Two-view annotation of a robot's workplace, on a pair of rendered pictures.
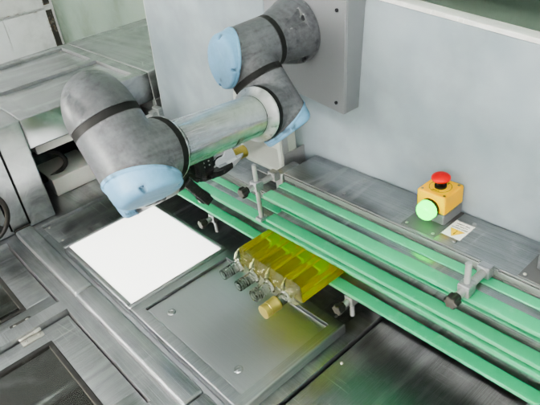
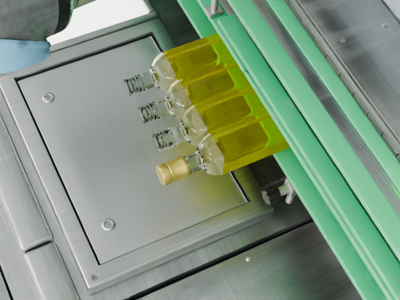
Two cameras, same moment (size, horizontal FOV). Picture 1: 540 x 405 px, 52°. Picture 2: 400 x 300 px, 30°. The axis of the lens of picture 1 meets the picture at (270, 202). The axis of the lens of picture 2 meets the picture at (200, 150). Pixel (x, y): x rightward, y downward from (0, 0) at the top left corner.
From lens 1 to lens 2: 40 cm
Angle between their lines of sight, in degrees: 26
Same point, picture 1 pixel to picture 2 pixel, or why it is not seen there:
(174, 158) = (40, 20)
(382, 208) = (386, 94)
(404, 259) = (378, 201)
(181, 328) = (53, 129)
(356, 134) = not seen: outside the picture
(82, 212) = not seen: outside the picture
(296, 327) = (208, 188)
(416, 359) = (347, 291)
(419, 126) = not seen: outside the picture
